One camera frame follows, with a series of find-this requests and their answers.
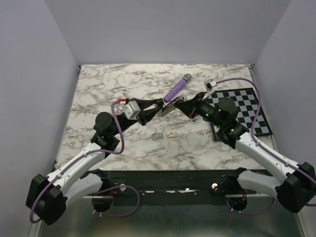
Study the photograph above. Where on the white staple box sleeve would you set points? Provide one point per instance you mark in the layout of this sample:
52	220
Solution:
171	134

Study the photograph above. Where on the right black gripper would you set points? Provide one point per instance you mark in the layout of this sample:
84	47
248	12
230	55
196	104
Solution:
191	107

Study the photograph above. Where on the open staple tray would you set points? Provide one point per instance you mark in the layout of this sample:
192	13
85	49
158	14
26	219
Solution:
157	136

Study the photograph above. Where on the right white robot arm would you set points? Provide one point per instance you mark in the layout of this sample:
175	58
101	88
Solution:
291	183

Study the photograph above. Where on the stapler metal base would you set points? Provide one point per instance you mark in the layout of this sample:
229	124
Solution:
170	106

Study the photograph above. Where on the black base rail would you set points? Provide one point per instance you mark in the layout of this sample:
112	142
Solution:
167	188

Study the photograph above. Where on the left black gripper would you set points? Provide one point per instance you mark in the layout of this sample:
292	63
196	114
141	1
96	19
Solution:
145	115

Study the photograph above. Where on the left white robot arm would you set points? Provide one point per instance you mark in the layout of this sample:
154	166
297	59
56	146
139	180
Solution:
49	195

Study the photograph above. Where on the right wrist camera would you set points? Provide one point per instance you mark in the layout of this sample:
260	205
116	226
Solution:
210	85

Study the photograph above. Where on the purple glitter microphone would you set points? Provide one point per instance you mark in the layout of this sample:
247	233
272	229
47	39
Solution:
177	87

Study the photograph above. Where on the black white checkerboard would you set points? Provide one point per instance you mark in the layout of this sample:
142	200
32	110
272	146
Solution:
247	102

